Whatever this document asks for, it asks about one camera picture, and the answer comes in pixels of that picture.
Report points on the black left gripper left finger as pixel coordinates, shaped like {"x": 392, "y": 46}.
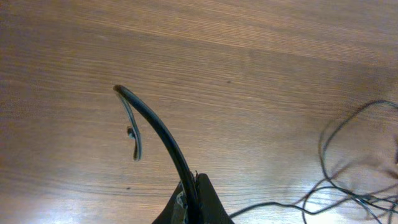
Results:
{"x": 175, "y": 211}

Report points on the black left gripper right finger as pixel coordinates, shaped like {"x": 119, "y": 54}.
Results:
{"x": 211, "y": 208}

